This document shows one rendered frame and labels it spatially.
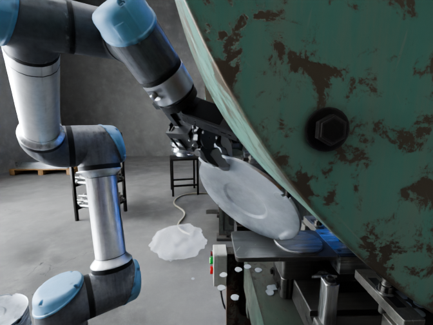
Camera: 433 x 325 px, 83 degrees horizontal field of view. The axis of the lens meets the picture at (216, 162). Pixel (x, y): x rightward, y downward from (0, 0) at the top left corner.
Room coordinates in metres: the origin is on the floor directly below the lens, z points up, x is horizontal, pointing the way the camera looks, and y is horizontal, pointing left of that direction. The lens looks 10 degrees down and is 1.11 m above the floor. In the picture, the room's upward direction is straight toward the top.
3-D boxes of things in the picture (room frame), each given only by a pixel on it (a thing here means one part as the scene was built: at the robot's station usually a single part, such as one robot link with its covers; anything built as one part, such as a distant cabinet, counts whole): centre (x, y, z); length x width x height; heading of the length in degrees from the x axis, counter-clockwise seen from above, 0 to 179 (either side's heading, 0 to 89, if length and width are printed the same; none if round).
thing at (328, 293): (0.43, -0.22, 0.75); 0.03 x 0.03 x 0.10; 2
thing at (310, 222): (0.78, -0.34, 0.76); 0.17 x 0.06 x 0.10; 2
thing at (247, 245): (0.60, -0.17, 0.72); 0.25 x 0.14 x 0.14; 92
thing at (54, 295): (0.58, 0.41, 0.62); 0.13 x 0.12 x 0.14; 126
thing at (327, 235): (0.61, -0.34, 0.76); 0.15 x 0.09 x 0.05; 2
